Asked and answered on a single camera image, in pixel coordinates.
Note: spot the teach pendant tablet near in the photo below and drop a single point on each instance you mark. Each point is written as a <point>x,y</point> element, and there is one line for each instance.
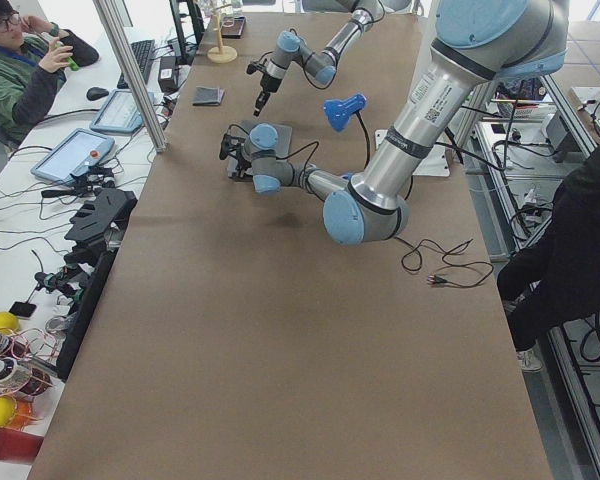
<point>73,156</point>

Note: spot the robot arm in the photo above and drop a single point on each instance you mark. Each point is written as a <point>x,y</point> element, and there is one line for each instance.
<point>475,42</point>
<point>319,67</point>

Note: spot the aluminium frame post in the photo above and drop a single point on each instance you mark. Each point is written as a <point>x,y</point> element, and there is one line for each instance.
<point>113,27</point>

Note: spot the red cylinder container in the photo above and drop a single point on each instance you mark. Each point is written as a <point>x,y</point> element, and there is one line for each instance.
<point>19,447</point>

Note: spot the person in black clothes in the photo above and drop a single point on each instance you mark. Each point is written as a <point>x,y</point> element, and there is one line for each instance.
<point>557,279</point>

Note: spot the teach pendant tablet far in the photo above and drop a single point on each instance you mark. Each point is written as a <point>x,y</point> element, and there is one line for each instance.
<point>119,115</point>

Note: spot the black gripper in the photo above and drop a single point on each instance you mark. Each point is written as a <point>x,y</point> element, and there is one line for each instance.
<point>238,165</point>
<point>266,86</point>

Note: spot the black small box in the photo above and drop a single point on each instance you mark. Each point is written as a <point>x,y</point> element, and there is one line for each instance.
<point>168,75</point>

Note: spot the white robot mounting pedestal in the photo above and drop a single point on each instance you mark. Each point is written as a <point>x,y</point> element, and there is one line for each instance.
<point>438,88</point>

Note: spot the folded grey cloth stack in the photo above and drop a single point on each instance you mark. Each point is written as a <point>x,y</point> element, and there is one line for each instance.
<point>208,96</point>

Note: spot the teach pendant tablet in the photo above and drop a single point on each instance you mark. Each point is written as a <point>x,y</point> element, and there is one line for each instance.
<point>73,156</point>
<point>119,115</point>

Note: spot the black computer mouse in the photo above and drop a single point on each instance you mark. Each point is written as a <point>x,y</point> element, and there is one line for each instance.
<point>96,93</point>

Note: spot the grey laptop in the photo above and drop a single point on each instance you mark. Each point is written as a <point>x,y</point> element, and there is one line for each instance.
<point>282,147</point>

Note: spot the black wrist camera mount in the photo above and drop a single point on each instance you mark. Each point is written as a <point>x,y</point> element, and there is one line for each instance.
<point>231,146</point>
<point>256,66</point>

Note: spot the black keyboard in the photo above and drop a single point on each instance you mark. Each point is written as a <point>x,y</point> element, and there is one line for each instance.
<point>143,54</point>

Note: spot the person in green shirt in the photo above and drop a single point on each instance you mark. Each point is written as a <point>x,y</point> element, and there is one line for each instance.
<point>34,54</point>

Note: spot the wooden cup stand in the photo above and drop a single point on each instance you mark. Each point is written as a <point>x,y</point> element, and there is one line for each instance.
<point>225,15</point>

